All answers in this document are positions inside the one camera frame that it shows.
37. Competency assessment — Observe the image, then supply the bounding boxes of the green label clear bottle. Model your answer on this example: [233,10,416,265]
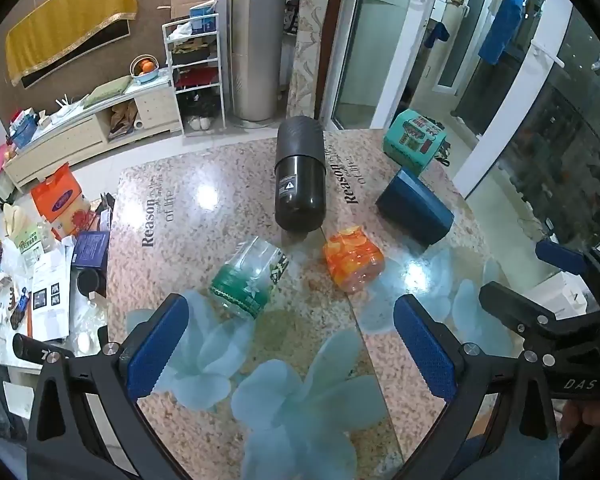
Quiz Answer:
[208,236,290,320]

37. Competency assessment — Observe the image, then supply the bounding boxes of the small blue carton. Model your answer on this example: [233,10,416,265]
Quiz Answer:
[189,4,217,33]

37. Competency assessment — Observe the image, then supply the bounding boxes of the white metal shelf rack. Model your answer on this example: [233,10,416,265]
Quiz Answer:
[161,16,227,137]

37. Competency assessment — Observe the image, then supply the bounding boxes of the dark blue box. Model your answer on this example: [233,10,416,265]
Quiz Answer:
[375,167,455,248]

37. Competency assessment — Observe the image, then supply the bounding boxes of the black mug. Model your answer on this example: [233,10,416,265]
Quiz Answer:
[76,267,101,296]

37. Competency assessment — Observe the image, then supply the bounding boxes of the cardboard box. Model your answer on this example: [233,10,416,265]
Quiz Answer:
[157,0,218,23]

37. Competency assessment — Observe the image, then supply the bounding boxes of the person's right hand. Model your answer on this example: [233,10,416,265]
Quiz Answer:
[560,401,600,442]

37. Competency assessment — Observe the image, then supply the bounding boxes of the dark blue carton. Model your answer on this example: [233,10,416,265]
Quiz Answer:
[71,230,111,268]

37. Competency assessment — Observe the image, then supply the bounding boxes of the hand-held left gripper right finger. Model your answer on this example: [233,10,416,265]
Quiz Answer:
[392,294,561,480]

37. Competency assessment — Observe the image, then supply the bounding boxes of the blue hanging garment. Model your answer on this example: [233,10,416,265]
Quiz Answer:
[477,0,533,66]

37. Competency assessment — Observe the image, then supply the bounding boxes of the green white packet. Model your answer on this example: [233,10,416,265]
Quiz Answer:
[15,230,48,267]

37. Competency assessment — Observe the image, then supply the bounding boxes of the fruit basket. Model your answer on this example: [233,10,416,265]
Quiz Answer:
[130,55,162,86]

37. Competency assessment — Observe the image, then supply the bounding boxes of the white low cabinet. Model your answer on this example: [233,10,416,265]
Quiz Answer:
[2,72,183,193]

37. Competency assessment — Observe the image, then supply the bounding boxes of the black cylindrical cup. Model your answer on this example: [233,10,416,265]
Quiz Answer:
[273,116,329,233]

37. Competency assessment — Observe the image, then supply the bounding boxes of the yellow cloth cover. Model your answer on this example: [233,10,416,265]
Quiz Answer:
[5,0,138,87]

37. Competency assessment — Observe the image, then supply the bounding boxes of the white printed papers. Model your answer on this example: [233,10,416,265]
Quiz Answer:
[30,265,73,342]

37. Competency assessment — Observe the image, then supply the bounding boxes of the teal printed box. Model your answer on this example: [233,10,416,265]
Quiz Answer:
[383,109,448,177]

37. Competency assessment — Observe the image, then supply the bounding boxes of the orange plastic bottle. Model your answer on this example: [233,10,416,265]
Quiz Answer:
[322,227,386,294]

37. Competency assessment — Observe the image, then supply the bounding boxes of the beige hat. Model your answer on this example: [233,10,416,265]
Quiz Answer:
[2,203,33,241]

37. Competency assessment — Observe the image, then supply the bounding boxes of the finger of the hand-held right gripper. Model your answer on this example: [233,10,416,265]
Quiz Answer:
[535,239,600,292]
[479,281,588,356]

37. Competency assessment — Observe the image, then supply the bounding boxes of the green cushion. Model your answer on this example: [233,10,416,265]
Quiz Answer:
[82,75,133,108]

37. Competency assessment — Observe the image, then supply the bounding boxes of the silver standing air conditioner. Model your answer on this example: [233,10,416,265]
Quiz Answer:
[228,0,287,128]

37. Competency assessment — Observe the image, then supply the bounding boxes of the orange packaged bag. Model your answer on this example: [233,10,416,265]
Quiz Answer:
[30,162,92,241]

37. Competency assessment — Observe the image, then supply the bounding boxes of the black television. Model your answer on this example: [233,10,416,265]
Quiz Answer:
[20,20,131,90]

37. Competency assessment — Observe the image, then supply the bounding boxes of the dark blue hanging cloth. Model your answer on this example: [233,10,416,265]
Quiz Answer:
[422,21,451,50]

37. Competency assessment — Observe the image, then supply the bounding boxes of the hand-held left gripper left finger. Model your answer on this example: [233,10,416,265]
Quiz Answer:
[27,292,190,480]

